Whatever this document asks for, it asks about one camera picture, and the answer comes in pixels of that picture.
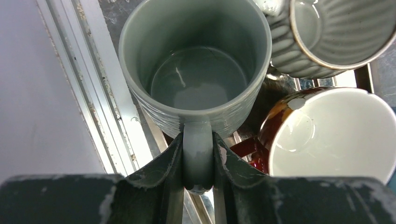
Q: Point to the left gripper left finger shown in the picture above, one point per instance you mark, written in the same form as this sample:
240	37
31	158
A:
153	194

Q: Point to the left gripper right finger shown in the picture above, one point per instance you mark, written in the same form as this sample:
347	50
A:
244	195

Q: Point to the white bowl mug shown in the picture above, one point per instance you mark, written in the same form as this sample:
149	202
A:
325	131

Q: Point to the grey-green mug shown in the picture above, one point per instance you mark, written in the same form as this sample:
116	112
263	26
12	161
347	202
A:
196	68

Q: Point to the grey ribbed mug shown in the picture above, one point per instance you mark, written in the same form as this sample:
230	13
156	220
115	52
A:
315	39

